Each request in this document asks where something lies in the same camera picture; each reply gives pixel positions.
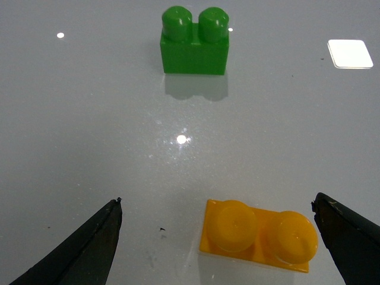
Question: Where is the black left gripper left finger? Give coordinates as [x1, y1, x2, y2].
[12, 198, 122, 284]

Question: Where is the yellow two-stud toy block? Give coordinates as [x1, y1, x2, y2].
[199, 199, 318, 273]

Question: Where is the green two-stud toy block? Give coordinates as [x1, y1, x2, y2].
[160, 6, 229, 75]

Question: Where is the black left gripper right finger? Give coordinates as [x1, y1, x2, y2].
[312, 192, 379, 284]

